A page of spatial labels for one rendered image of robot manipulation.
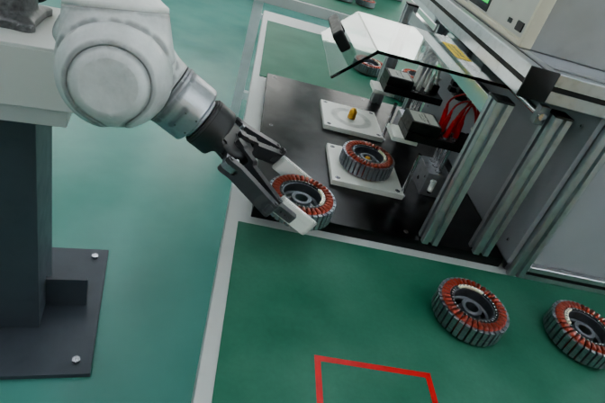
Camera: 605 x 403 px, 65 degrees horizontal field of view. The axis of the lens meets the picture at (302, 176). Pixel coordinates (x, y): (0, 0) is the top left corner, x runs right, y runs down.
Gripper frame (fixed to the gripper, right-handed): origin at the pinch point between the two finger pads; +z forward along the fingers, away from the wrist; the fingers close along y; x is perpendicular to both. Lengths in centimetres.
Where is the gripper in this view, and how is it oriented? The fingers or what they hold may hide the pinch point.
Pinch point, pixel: (300, 199)
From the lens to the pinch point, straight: 76.7
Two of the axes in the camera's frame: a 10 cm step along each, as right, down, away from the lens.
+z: 7.0, 5.9, 3.9
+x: 7.1, -6.0, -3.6
